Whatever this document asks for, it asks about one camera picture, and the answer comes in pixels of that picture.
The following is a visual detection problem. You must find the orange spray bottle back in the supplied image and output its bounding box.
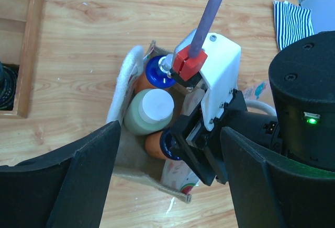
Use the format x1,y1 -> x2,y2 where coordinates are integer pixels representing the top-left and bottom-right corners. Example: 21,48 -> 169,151
135,53 -> 176,94

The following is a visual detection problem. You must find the dark green rolled belt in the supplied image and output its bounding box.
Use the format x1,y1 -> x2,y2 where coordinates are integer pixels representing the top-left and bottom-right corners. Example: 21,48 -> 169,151
1,63 -> 18,111

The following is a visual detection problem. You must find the canvas tote bag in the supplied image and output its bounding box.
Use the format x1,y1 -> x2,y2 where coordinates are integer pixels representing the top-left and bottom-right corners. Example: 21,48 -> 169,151
106,41 -> 199,203

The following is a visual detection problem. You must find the blue white striped cloth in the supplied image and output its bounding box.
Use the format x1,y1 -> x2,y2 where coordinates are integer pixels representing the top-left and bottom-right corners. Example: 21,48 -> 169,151
273,0 -> 314,51

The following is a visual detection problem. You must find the orange spray bottle front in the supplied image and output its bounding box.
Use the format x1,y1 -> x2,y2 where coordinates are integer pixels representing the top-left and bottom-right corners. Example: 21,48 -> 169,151
144,128 -> 181,161

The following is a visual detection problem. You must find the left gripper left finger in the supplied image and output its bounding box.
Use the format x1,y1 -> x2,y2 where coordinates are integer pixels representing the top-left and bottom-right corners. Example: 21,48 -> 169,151
1,121 -> 121,227

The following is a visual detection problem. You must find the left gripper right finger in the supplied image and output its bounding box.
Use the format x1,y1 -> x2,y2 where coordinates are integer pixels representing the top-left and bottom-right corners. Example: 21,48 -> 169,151
220,127 -> 334,227

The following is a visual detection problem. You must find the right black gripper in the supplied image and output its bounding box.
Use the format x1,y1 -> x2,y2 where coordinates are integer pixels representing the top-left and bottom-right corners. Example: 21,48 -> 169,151
170,89 -> 277,186

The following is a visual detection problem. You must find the wooden compartment tray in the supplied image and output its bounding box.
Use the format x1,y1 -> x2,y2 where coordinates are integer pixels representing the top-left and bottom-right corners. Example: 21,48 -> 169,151
1,0 -> 44,118

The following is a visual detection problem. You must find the orange spray bottle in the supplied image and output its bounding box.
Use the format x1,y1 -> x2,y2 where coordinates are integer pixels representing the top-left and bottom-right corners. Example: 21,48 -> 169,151
135,53 -> 176,94
144,128 -> 181,161

